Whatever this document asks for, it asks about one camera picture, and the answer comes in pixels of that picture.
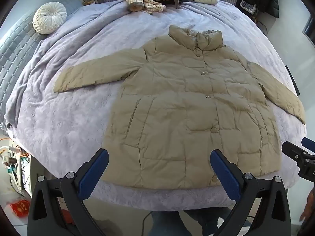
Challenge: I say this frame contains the wall-mounted monitor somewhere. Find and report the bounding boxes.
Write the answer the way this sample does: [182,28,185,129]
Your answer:
[303,12,315,47]

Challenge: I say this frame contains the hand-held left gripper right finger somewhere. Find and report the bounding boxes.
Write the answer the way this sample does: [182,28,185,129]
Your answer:
[210,149,292,236]

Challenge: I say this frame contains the round white pleated pillow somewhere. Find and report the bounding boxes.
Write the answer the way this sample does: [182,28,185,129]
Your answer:
[32,2,67,34]

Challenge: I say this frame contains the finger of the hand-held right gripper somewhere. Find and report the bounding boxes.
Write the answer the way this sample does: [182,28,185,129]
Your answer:
[282,141,315,164]
[301,138,315,153]

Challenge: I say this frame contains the red paper packet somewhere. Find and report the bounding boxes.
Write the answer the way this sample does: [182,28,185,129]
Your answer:
[10,200,31,218]

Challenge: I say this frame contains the tan puffer jacket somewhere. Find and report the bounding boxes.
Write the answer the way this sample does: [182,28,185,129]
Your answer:
[54,25,306,192]

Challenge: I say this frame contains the tangle of cables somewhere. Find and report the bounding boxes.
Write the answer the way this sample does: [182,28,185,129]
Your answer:
[0,138,33,197]

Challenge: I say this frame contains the person's right hand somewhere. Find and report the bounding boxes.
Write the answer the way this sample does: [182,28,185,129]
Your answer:
[299,185,315,223]

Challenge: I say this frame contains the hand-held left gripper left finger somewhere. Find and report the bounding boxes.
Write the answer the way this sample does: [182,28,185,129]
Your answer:
[28,148,110,236]

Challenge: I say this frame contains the grey quilted headboard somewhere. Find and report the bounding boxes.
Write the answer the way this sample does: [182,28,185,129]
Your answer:
[0,0,83,126]

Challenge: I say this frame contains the lavender plush blanket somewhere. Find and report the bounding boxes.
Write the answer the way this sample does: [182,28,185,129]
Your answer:
[4,0,308,213]

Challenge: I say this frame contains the white and blue box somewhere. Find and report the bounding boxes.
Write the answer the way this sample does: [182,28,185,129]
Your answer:
[240,0,258,14]

